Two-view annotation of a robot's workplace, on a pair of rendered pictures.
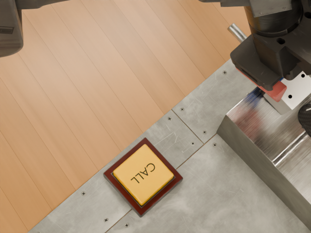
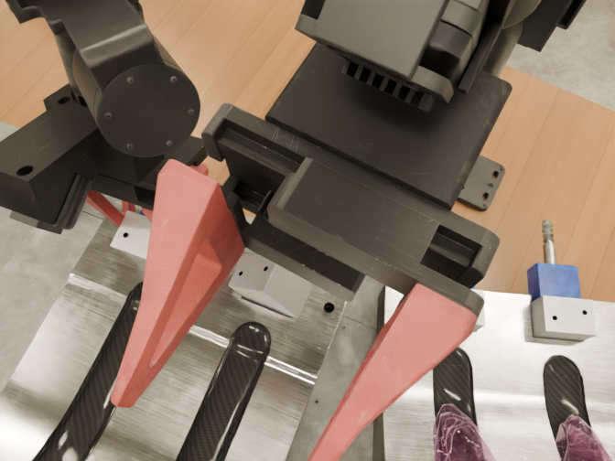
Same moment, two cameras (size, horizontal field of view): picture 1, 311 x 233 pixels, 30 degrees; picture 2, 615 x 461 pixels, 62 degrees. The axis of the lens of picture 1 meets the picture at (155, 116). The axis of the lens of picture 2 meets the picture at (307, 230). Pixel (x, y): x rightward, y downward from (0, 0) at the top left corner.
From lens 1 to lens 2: 0.56 m
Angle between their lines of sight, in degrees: 23
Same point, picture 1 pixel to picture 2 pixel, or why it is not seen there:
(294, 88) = (137, 234)
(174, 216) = (25, 230)
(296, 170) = (70, 307)
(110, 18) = (230, 84)
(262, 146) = (86, 254)
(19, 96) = not seen: hidden behind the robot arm
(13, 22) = not seen: outside the picture
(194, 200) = (49, 242)
